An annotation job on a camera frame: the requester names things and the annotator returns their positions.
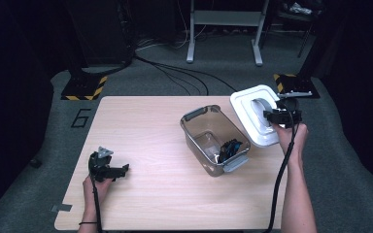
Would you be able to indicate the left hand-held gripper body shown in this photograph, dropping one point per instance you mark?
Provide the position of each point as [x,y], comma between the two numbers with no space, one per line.
[99,165]

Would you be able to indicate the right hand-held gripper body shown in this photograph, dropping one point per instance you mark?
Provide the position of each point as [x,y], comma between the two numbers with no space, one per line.
[289,111]

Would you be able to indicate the white box lid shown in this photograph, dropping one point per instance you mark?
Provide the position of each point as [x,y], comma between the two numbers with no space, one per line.
[246,110]

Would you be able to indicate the blue toy car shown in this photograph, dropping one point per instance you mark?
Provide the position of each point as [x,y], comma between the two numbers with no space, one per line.
[230,149]

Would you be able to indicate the clear plastic storage box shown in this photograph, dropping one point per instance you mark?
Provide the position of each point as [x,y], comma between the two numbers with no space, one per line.
[204,129]

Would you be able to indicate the person's left hand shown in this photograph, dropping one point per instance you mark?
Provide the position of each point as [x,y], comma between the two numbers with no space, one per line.
[97,191]

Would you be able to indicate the person's right hand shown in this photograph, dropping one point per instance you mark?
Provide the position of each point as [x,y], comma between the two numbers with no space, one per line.
[293,139]

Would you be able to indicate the black yellow striped stand base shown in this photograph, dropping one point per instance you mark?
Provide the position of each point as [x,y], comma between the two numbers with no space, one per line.
[84,87]
[296,84]

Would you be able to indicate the thin black wrist band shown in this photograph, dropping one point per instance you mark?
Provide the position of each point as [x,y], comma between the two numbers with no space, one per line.
[87,223]

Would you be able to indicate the grey tape piece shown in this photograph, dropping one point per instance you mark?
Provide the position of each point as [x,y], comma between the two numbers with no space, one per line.
[61,207]

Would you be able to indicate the small black floor object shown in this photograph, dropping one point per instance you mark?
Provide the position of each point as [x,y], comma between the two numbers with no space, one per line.
[35,163]

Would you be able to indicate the dark chair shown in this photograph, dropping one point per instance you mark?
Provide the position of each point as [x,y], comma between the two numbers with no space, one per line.
[299,16]

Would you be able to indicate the white metal stand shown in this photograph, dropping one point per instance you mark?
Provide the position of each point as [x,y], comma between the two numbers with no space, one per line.
[226,17]

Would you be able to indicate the black cabinet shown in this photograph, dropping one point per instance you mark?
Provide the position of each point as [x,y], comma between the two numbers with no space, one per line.
[100,29]

